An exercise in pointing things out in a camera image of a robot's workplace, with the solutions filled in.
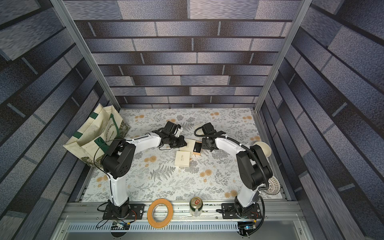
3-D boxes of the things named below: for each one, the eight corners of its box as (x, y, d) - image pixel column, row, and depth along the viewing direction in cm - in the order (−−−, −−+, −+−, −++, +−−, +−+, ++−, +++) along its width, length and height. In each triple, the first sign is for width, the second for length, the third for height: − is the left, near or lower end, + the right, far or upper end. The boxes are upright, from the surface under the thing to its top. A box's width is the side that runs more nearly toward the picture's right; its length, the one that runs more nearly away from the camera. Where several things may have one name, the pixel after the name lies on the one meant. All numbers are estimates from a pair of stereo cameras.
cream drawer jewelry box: (175, 167, 91) (174, 164, 88) (176, 153, 97) (175, 151, 94) (190, 167, 91) (189, 164, 88) (190, 153, 97) (190, 151, 94)
